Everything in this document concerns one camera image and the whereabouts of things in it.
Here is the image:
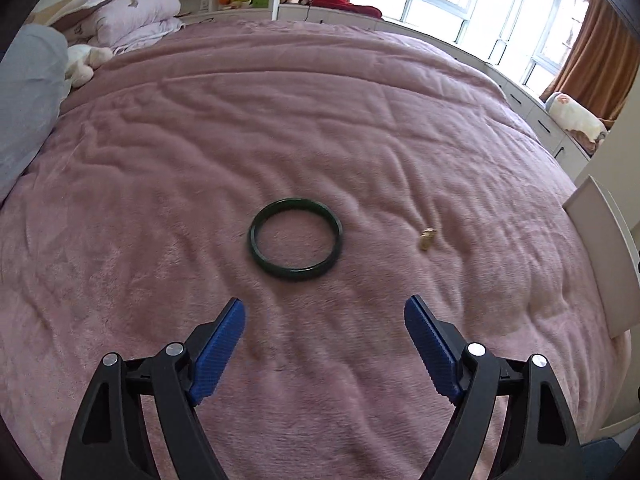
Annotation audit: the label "red cloth on sill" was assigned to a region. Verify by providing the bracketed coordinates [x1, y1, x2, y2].
[310, 0, 383, 20]

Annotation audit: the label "brown curtain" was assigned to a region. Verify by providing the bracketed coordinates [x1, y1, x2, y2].
[540, 0, 639, 128]

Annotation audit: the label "white plush toy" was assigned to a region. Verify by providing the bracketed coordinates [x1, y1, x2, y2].
[65, 44, 114, 89]

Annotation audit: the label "pink plush bed blanket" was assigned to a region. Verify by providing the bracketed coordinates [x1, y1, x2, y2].
[1, 22, 631, 479]

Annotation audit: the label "floral rolled pillow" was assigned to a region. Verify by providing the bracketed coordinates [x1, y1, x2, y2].
[544, 92, 608, 156]

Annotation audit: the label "white plastic storage bin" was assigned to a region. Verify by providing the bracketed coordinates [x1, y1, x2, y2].
[563, 177, 639, 338]

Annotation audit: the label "white drawer cabinet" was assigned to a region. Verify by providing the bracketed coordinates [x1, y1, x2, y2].
[277, 3, 590, 181]

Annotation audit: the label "folded pink quilt stack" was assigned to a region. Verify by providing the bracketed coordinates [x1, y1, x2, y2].
[47, 0, 184, 54]

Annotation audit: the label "dark green jade bangle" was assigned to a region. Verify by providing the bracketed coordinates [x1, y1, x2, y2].
[246, 197, 344, 282]

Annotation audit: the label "gold earrings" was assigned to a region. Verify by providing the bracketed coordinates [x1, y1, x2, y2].
[419, 228, 438, 252]

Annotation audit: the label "grey pillow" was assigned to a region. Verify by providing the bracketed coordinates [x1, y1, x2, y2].
[0, 24, 68, 198]

